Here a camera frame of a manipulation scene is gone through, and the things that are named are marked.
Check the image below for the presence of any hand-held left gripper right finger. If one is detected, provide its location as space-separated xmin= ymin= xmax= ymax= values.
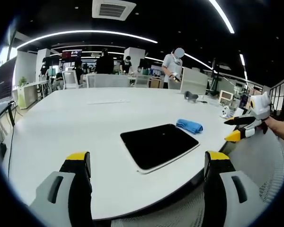
xmin=203 ymin=150 xmax=268 ymax=227

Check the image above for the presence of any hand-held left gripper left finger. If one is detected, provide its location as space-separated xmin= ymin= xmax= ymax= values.
xmin=28 ymin=151 xmax=94 ymax=227

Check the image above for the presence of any blue cleaning cloth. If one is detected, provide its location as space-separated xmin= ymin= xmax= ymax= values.
xmin=175 ymin=118 xmax=204 ymax=135

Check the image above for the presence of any dark mirror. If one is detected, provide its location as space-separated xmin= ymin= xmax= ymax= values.
xmin=120 ymin=123 xmax=201 ymax=175

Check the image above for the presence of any dark grey crumpled cloth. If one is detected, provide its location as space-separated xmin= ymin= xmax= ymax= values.
xmin=184 ymin=91 xmax=199 ymax=104

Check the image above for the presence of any person's right hand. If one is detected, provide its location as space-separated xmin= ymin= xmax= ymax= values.
xmin=260 ymin=117 xmax=284 ymax=135

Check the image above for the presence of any white round device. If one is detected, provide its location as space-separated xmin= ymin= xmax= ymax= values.
xmin=219 ymin=105 xmax=231 ymax=118

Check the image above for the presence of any black railing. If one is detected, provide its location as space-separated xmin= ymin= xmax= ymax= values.
xmin=268 ymin=75 xmax=284 ymax=119

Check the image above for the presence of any small white box device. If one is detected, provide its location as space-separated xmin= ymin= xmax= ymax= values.
xmin=218 ymin=89 xmax=235 ymax=104

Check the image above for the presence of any grey mesh office chair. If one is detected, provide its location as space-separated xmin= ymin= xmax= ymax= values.
xmin=110 ymin=132 xmax=284 ymax=227

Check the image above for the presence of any grey desk partition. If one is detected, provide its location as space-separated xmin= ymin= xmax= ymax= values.
xmin=179 ymin=67 xmax=209 ymax=95

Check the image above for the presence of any white side cabinet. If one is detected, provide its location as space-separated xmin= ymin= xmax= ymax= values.
xmin=16 ymin=81 xmax=49 ymax=110

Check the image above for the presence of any white office chair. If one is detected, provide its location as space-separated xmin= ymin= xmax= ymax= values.
xmin=62 ymin=70 xmax=79 ymax=89

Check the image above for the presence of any dark monitor screen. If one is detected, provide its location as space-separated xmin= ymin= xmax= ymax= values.
xmin=0 ymin=60 xmax=16 ymax=104

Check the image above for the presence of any white ceiling air vent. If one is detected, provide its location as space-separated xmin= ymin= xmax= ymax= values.
xmin=91 ymin=0 xmax=137 ymax=22

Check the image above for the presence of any black cable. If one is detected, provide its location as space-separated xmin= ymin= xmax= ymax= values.
xmin=7 ymin=101 xmax=17 ymax=178

